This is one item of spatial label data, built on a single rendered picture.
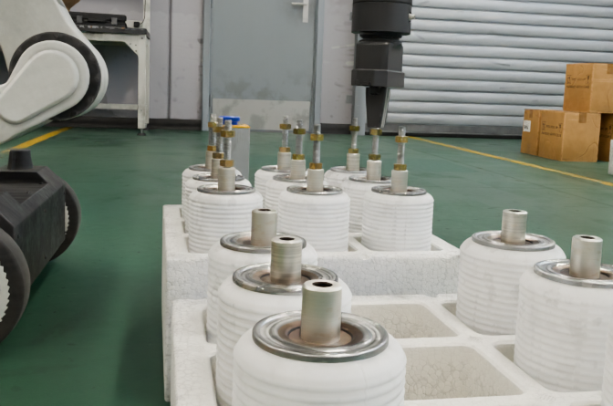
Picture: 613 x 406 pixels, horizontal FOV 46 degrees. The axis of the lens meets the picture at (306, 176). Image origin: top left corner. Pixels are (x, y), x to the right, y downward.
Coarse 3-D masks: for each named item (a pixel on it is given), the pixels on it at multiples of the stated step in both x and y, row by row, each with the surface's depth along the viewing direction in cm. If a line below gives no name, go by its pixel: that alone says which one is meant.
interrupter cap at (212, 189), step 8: (208, 184) 96; (216, 184) 96; (240, 184) 97; (200, 192) 91; (208, 192) 90; (216, 192) 90; (224, 192) 90; (232, 192) 90; (240, 192) 90; (248, 192) 91
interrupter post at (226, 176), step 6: (222, 168) 92; (228, 168) 92; (234, 168) 93; (222, 174) 92; (228, 174) 92; (234, 174) 93; (222, 180) 92; (228, 180) 92; (234, 180) 93; (222, 186) 92; (228, 186) 92; (234, 186) 93
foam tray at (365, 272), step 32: (192, 256) 87; (320, 256) 89; (352, 256) 90; (384, 256) 91; (416, 256) 92; (448, 256) 93; (192, 288) 86; (352, 288) 91; (384, 288) 92; (416, 288) 92; (448, 288) 93
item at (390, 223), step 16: (368, 192) 98; (368, 208) 97; (384, 208) 95; (400, 208) 94; (416, 208) 94; (432, 208) 97; (368, 224) 97; (384, 224) 95; (400, 224) 94; (416, 224) 95; (368, 240) 97; (384, 240) 95; (400, 240) 94; (416, 240) 95
